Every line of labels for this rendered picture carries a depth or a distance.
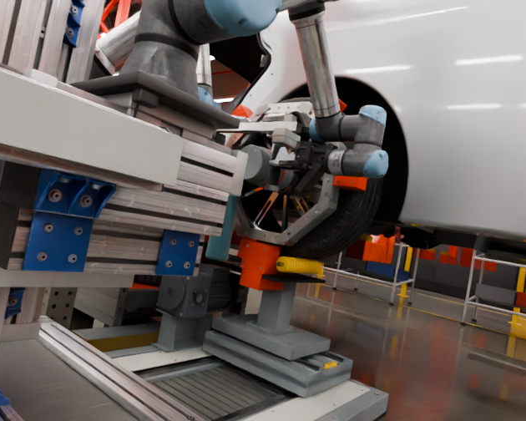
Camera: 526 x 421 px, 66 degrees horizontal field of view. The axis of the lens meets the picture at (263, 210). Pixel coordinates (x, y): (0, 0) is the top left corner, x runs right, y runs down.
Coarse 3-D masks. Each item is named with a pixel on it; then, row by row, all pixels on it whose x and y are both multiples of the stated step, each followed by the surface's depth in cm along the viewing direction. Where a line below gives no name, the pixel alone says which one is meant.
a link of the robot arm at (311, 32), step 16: (304, 16) 100; (320, 16) 102; (304, 32) 103; (320, 32) 104; (304, 48) 106; (320, 48) 105; (304, 64) 109; (320, 64) 107; (320, 80) 109; (320, 96) 111; (336, 96) 113; (320, 112) 114; (336, 112) 114; (320, 128) 117; (336, 128) 114
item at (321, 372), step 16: (208, 336) 165; (224, 336) 167; (208, 352) 164; (224, 352) 159; (240, 352) 154; (256, 352) 156; (256, 368) 149; (272, 368) 145; (288, 368) 141; (304, 368) 143; (320, 368) 152; (336, 368) 153; (288, 384) 140; (304, 384) 136; (320, 384) 143
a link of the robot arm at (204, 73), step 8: (200, 48) 104; (208, 48) 106; (200, 56) 104; (208, 56) 106; (200, 64) 103; (208, 64) 105; (200, 72) 103; (208, 72) 105; (200, 80) 103; (208, 80) 105; (200, 88) 101; (208, 88) 104; (200, 96) 101; (208, 96) 101
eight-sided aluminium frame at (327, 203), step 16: (256, 112) 164; (272, 112) 160; (304, 112) 150; (240, 144) 173; (336, 144) 140; (336, 192) 142; (240, 208) 170; (320, 208) 140; (240, 224) 161; (304, 224) 143; (272, 240) 150; (288, 240) 146
